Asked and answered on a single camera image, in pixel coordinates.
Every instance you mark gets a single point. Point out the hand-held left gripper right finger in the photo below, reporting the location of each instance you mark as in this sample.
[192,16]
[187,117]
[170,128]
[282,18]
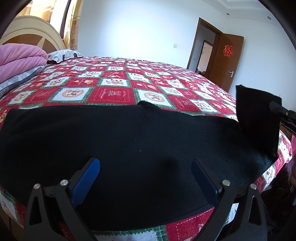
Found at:
[205,180]

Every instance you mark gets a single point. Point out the narrow yellow curtain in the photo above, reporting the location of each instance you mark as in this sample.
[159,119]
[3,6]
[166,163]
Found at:
[74,27]

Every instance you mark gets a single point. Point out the red checkered printed bedspread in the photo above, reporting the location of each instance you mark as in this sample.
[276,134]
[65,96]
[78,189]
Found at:
[111,78]

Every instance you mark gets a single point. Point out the brown door frame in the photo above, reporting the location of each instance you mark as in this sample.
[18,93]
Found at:
[194,44]

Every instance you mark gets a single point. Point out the grey patterned pillow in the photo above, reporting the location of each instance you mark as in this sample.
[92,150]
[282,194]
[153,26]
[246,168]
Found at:
[16,80]

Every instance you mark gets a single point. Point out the folded pink quilt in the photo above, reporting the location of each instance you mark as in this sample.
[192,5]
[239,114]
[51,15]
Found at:
[20,58]

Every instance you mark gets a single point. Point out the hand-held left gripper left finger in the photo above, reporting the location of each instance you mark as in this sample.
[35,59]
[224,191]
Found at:
[85,178]

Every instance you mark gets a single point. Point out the red paper door decoration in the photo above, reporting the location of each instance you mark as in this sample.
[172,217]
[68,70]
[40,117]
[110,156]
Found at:
[228,51]

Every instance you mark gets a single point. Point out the brown wooden door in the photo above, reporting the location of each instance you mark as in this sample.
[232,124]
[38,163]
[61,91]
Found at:
[226,67]

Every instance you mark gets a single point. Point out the cream wooden headboard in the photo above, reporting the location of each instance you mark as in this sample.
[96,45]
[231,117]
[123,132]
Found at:
[30,30]

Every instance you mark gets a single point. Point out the white patterned pillow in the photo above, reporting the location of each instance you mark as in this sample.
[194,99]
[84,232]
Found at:
[63,55]

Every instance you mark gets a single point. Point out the black pants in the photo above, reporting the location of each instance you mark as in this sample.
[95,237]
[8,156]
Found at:
[138,139]

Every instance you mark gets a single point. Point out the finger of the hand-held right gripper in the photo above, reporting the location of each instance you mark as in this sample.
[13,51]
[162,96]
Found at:
[278,108]

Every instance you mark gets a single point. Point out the window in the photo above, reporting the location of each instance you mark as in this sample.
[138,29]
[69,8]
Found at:
[64,18]

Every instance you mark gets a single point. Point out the person's dark clothing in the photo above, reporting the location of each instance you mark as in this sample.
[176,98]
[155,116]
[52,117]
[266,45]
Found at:
[277,204]

